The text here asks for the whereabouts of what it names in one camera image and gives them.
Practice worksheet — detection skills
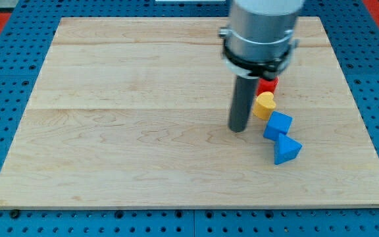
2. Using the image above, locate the yellow heart block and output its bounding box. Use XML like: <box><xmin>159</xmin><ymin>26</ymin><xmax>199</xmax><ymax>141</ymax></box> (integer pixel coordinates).
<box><xmin>253</xmin><ymin>92</ymin><xmax>276</xmax><ymax>120</ymax></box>

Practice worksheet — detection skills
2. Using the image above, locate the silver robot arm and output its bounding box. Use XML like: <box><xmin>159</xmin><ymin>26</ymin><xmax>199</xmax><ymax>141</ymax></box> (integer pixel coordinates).
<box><xmin>218</xmin><ymin>0</ymin><xmax>305</xmax><ymax>80</ymax></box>

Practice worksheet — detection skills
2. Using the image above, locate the blue cube block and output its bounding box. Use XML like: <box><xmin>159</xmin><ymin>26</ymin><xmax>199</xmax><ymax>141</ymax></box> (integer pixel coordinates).
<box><xmin>263</xmin><ymin>111</ymin><xmax>293</xmax><ymax>142</ymax></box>

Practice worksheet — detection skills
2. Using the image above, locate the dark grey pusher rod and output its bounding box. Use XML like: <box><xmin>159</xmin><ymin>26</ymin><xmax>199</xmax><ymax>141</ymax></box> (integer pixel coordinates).
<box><xmin>228</xmin><ymin>76</ymin><xmax>259</xmax><ymax>132</ymax></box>

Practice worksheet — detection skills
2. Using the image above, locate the wooden board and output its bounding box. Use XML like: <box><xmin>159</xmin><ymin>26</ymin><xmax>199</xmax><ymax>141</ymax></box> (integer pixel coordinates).
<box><xmin>0</xmin><ymin>17</ymin><xmax>379</xmax><ymax>210</ymax></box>

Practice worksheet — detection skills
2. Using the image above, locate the red block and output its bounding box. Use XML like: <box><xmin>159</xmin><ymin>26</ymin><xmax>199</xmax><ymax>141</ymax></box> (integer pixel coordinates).
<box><xmin>256</xmin><ymin>77</ymin><xmax>279</xmax><ymax>95</ymax></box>

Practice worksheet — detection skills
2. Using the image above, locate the blue triangle block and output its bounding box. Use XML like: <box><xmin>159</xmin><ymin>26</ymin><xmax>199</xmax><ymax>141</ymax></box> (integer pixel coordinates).
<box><xmin>274</xmin><ymin>134</ymin><xmax>303</xmax><ymax>165</ymax></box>

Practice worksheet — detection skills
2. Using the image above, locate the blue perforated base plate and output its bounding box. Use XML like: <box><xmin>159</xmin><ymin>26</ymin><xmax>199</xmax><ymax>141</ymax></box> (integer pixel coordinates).
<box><xmin>0</xmin><ymin>1</ymin><xmax>379</xmax><ymax>236</ymax></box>

